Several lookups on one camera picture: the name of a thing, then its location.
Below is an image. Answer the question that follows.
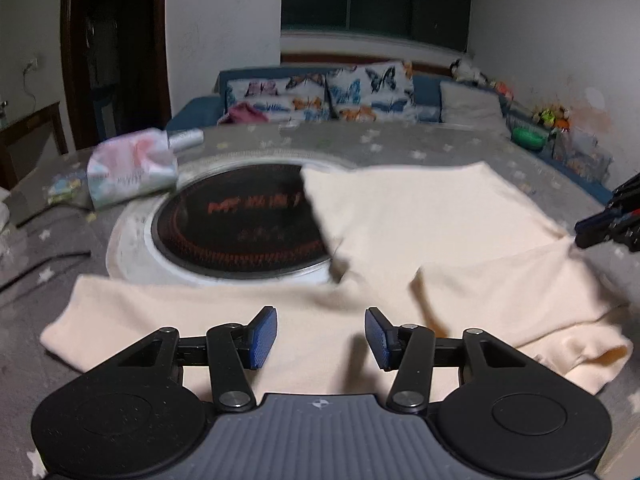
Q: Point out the colourful small packet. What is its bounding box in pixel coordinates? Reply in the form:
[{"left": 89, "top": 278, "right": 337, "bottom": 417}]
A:
[{"left": 47, "top": 172, "right": 91, "bottom": 206}]

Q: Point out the green bowl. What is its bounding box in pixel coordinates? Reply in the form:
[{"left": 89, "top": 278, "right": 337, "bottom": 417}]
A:
[{"left": 511, "top": 126, "right": 548, "bottom": 150}]

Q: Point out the cream sweater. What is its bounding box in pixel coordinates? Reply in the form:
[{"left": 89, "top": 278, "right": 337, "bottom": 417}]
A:
[{"left": 40, "top": 161, "right": 635, "bottom": 396}]

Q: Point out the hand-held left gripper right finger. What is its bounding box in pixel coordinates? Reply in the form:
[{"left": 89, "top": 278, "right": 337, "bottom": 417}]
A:
[{"left": 364, "top": 306, "right": 553, "bottom": 413}]

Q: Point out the wooden door frame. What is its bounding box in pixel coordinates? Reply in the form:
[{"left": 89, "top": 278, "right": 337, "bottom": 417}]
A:
[{"left": 60, "top": 0, "right": 173, "bottom": 153}]

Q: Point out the black cable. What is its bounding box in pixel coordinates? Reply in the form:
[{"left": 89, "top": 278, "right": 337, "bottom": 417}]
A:
[{"left": 0, "top": 250, "right": 91, "bottom": 291}]

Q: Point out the wide butterfly pillow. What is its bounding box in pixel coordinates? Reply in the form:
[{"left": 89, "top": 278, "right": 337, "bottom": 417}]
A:
[{"left": 226, "top": 74, "right": 331, "bottom": 123}]

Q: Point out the brown teddy bear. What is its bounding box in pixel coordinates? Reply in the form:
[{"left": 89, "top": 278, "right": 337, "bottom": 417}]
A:
[{"left": 532, "top": 105, "right": 573, "bottom": 131}]

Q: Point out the clear plastic storage box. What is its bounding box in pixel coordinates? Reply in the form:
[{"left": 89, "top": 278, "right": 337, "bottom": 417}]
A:
[{"left": 550, "top": 127, "right": 613, "bottom": 183}]

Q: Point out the pastel tissue pack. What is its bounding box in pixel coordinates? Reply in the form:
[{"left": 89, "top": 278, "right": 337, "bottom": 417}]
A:
[{"left": 86, "top": 129, "right": 179, "bottom": 210}]

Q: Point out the grey pillow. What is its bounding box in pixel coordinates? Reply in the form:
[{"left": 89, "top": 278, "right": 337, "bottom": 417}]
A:
[{"left": 439, "top": 80, "right": 511, "bottom": 133}]

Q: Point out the black and white plush toy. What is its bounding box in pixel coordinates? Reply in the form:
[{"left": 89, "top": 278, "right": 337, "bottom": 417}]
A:
[{"left": 450, "top": 58, "right": 488, "bottom": 86}]

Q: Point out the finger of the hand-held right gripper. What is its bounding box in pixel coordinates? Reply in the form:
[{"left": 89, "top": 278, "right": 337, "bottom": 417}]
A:
[
  {"left": 574, "top": 207, "right": 640, "bottom": 252},
  {"left": 606, "top": 172, "right": 640, "bottom": 211}
]

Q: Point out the wooden side table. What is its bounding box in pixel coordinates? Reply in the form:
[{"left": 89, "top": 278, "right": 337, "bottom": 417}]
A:
[{"left": 0, "top": 101, "right": 68, "bottom": 188}]

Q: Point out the square butterfly pillow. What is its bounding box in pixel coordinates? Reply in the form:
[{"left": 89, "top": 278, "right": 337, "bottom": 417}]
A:
[{"left": 326, "top": 60, "right": 418, "bottom": 122}]

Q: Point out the round black induction cooktop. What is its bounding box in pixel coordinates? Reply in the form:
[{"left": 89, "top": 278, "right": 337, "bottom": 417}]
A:
[{"left": 106, "top": 154, "right": 348, "bottom": 288}]

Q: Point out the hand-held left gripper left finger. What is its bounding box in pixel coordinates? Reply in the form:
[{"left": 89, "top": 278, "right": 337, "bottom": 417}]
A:
[{"left": 90, "top": 305, "right": 279, "bottom": 413}]

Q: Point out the blue corner sofa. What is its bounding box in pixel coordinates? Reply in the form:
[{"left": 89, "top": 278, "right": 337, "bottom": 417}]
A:
[{"left": 165, "top": 67, "right": 616, "bottom": 196}]

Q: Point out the grey star tablecloth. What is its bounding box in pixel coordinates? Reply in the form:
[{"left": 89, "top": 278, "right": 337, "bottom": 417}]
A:
[{"left": 0, "top": 122, "right": 640, "bottom": 480}]

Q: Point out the pink cloth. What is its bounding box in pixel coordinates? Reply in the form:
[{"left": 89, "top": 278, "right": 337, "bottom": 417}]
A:
[{"left": 219, "top": 102, "right": 271, "bottom": 125}]

